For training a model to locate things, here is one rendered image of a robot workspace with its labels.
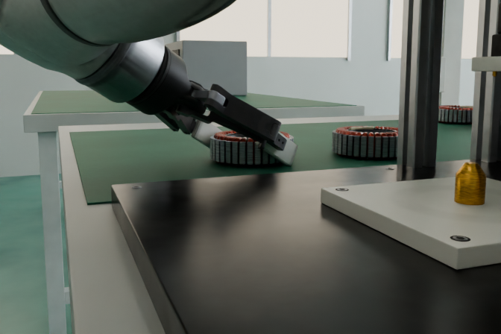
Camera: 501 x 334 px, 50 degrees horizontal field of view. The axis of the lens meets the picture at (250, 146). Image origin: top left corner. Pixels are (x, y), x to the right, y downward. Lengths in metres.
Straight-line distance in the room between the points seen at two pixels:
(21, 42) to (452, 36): 1.18
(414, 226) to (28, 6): 0.33
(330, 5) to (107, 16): 5.07
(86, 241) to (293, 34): 4.89
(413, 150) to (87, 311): 0.39
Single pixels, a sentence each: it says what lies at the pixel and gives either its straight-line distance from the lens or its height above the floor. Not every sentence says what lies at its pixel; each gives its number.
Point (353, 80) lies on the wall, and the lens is 5.55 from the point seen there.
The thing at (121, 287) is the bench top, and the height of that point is 0.75.
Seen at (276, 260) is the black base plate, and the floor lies 0.77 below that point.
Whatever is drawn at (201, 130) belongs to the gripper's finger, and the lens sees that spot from 0.73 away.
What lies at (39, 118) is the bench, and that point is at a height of 0.74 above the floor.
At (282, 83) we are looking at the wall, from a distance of 5.19.
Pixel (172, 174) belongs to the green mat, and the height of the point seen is 0.75.
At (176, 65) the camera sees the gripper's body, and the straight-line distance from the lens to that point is 0.58.
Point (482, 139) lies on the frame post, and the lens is 0.65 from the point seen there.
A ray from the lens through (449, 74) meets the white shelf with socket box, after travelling 1.49.
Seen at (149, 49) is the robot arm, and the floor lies 0.89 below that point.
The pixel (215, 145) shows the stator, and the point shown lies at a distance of 0.69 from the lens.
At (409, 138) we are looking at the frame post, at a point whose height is 0.80.
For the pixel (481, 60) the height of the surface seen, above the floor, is 0.88.
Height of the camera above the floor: 0.87
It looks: 8 degrees down
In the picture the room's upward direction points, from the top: straight up
